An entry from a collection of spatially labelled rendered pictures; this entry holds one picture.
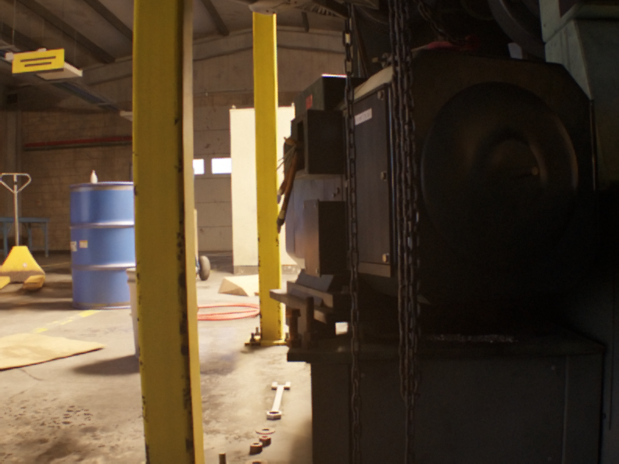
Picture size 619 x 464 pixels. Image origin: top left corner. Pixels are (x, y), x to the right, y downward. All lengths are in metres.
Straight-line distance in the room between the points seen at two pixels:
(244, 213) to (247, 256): 0.50
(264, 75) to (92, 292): 2.14
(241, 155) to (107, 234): 3.27
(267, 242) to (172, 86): 1.73
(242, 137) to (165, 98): 6.12
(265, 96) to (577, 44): 1.66
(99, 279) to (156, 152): 3.20
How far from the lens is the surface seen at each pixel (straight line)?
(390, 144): 1.03
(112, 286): 4.33
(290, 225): 1.64
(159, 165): 1.18
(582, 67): 1.60
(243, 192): 7.23
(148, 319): 1.19
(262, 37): 2.97
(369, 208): 1.10
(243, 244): 7.23
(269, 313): 2.86
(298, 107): 1.57
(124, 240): 4.34
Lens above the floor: 0.54
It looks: level
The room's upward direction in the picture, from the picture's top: 1 degrees counter-clockwise
